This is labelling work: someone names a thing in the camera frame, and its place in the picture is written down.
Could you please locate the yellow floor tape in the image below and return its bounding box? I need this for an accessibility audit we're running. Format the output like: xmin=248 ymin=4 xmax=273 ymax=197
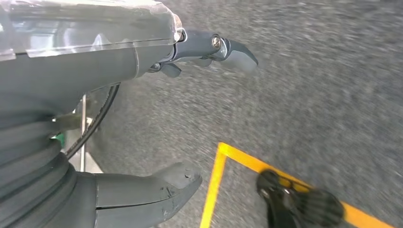
xmin=199 ymin=142 xmax=396 ymax=228

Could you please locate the black robot foot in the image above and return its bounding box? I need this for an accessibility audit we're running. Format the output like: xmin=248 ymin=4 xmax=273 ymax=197
xmin=255 ymin=169 xmax=345 ymax=228

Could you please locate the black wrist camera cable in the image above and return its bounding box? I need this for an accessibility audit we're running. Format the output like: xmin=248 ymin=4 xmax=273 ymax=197
xmin=64 ymin=83 xmax=121 ymax=160

